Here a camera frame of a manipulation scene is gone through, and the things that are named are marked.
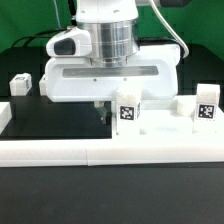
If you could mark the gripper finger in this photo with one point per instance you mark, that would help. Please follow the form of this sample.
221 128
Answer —
102 111

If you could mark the white U-shaped fence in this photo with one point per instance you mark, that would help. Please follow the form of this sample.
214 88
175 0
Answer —
113 151

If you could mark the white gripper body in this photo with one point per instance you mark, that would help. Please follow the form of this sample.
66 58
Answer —
152 70

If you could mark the white square tabletop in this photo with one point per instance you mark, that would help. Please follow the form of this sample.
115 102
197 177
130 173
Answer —
162 118

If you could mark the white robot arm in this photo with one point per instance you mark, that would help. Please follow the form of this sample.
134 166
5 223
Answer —
101 56

